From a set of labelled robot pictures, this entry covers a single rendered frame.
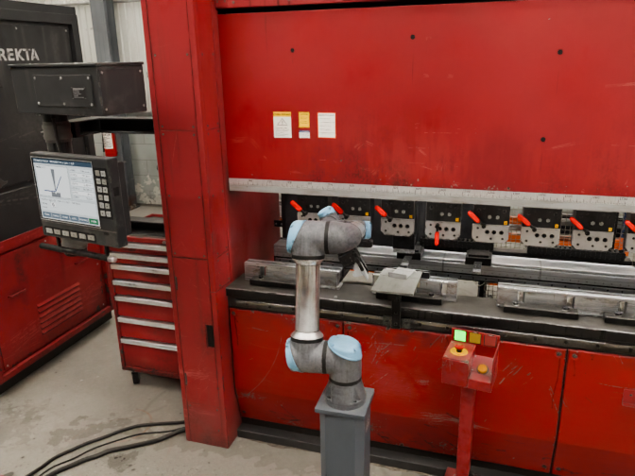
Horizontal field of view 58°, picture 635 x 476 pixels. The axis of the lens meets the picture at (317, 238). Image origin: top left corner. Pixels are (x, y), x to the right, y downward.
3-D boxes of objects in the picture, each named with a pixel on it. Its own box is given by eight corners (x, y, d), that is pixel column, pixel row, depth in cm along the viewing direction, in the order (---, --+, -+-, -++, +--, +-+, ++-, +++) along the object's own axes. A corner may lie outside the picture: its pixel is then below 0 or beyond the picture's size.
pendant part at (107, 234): (42, 235, 247) (27, 152, 236) (65, 228, 257) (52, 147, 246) (118, 249, 227) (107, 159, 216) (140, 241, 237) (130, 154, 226)
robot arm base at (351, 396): (361, 413, 198) (361, 388, 195) (319, 406, 202) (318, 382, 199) (369, 389, 211) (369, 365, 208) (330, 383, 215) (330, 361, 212)
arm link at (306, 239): (325, 379, 197) (328, 221, 192) (283, 376, 200) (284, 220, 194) (330, 367, 209) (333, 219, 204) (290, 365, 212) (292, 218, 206)
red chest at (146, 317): (123, 387, 358) (101, 235, 328) (166, 349, 403) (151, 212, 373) (194, 400, 343) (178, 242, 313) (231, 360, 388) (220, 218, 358)
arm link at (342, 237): (360, 223, 190) (372, 215, 238) (328, 222, 192) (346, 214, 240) (359, 257, 191) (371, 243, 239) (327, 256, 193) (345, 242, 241)
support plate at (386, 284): (370, 292, 244) (370, 289, 244) (383, 270, 268) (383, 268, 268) (413, 296, 239) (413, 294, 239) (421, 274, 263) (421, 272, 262)
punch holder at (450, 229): (424, 237, 254) (426, 201, 249) (427, 232, 262) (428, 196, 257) (459, 240, 250) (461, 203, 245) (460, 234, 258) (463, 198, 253)
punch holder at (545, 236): (520, 245, 242) (523, 207, 237) (520, 239, 250) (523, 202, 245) (557, 247, 238) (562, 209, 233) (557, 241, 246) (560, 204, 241)
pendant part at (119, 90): (40, 262, 256) (5, 63, 231) (84, 246, 277) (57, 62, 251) (123, 279, 234) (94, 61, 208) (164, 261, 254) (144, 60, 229)
